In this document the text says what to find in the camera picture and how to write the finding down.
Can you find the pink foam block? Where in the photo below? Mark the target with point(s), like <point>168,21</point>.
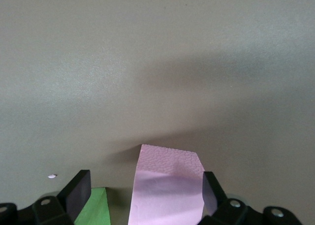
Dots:
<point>167,198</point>

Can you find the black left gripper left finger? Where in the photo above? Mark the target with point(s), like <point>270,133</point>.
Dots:
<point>73,195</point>

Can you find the tiny white foam chip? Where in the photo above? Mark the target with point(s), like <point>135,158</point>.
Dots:
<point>51,176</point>

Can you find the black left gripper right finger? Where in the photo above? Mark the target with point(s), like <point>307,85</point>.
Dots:
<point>216,200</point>

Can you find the green foam block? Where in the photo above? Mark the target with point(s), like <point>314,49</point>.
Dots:
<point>96,210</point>

